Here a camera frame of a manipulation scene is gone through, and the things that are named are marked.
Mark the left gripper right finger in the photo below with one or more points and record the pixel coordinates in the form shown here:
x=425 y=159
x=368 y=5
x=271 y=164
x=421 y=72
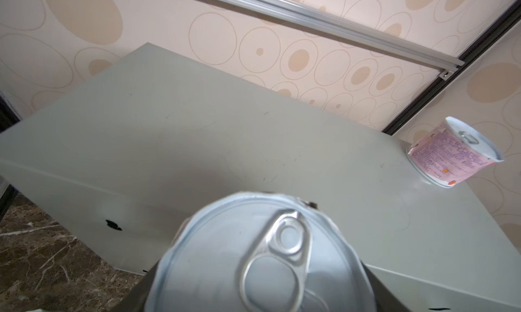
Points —
x=385 y=300

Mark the pink can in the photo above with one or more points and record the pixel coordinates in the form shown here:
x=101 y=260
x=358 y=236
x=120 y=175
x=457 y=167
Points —
x=452 y=152
x=260 y=252

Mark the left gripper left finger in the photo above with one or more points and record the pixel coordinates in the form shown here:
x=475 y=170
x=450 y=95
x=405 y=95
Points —
x=135 y=300

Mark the horizontal aluminium rail back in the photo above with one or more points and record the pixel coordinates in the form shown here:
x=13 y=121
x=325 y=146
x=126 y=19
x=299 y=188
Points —
x=349 y=32

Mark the grey metal cabinet box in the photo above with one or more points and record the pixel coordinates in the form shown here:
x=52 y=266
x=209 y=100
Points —
x=122 y=160

